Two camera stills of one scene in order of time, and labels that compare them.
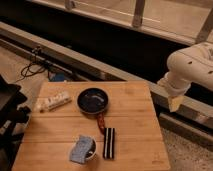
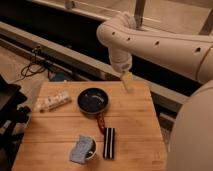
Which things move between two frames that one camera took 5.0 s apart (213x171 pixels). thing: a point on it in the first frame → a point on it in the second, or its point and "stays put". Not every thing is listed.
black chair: [12, 117] stays put
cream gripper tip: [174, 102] → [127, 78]
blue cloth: [81, 146] stays put
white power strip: [42, 104] stays put
